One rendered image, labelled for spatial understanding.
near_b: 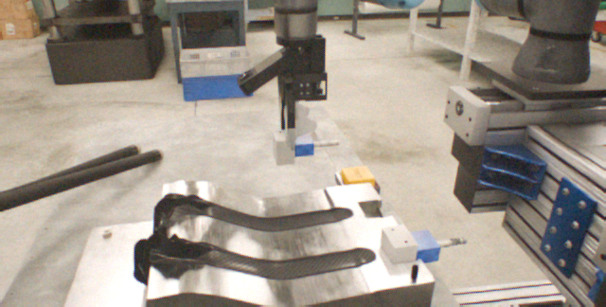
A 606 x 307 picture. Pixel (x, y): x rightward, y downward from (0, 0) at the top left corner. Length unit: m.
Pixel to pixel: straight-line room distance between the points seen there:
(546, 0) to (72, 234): 1.04
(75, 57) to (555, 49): 4.15
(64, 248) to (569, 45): 1.05
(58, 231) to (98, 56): 3.67
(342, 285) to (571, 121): 0.68
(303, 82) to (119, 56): 3.81
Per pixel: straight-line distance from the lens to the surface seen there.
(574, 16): 1.02
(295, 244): 0.68
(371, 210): 0.79
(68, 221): 0.98
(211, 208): 0.71
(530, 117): 1.03
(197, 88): 3.79
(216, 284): 0.57
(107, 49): 4.51
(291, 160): 0.85
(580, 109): 1.10
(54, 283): 0.84
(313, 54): 0.78
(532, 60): 1.04
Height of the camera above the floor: 1.32
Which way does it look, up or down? 26 degrees down
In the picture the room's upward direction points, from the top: straight up
